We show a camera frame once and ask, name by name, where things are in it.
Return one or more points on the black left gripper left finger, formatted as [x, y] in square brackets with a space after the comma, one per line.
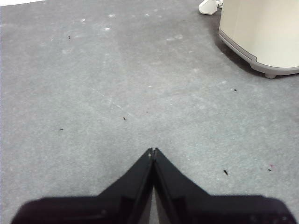
[105, 210]

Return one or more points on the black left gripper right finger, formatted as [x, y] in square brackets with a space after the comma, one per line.
[205, 210]

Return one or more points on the cream two-slot toaster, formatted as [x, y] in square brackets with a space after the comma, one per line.
[261, 32]

